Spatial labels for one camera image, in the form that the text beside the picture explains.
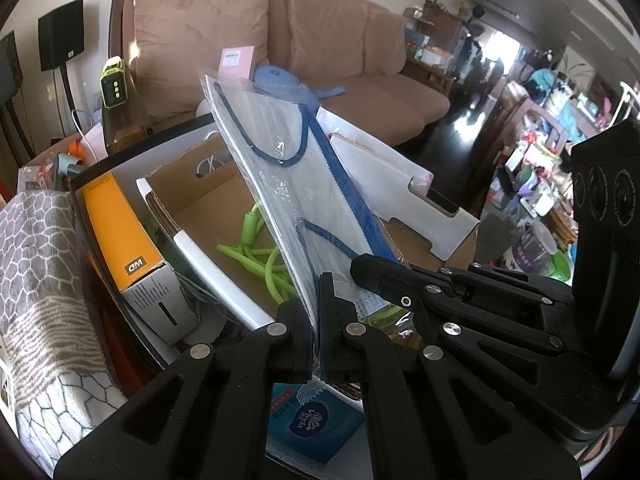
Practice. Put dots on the dark blue tissue pack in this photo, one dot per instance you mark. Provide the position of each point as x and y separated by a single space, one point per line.
315 425

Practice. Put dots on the black speaker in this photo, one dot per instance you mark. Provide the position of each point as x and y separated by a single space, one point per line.
61 35
10 67

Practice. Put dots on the brown sofa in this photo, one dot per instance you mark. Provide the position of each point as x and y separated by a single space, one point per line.
390 95

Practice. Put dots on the green black power station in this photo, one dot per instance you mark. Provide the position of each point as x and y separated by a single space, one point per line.
114 85

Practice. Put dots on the dark wooden side table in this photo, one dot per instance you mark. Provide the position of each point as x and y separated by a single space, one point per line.
125 125

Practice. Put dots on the white blue face mask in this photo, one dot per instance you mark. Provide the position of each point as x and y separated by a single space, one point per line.
280 180

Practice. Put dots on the open cardboard box of clutter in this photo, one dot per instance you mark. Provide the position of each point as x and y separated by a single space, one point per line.
55 165

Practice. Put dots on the pink box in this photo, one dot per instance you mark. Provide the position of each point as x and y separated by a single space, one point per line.
237 62

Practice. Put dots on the white bucket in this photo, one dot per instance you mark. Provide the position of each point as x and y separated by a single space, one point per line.
530 245

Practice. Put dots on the white cardboard box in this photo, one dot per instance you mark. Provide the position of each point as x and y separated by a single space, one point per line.
210 195

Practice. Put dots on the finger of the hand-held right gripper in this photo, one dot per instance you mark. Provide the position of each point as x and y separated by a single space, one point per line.
500 340
385 280

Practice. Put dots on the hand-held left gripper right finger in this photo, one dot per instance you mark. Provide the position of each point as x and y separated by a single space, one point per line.
327 340

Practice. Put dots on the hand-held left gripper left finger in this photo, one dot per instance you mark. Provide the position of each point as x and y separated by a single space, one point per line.
295 340

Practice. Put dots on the white curved device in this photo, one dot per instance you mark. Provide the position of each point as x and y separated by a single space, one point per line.
204 107

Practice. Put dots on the black speaker stand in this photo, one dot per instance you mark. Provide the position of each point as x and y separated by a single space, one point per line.
67 95

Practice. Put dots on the beige sofa cushion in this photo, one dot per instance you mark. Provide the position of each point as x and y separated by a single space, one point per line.
200 35
325 30
385 45

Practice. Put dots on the orange grey box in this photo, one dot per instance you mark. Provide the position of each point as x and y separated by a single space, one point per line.
120 230

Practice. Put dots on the grey patterned blanket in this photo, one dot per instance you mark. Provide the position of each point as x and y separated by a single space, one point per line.
40 285

